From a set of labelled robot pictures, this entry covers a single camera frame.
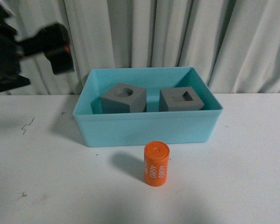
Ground gray-green curtain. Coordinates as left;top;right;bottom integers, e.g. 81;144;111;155
7;0;280;95

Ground orange cylinder part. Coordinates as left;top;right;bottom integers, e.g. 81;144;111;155
144;141;170;187

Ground gray block with square hole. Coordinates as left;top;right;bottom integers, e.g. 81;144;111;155
159;87;204;112

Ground gray block with round hole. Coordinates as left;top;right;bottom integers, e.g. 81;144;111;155
100;83;147;114

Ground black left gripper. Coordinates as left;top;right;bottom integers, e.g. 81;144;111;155
36;23;74;75

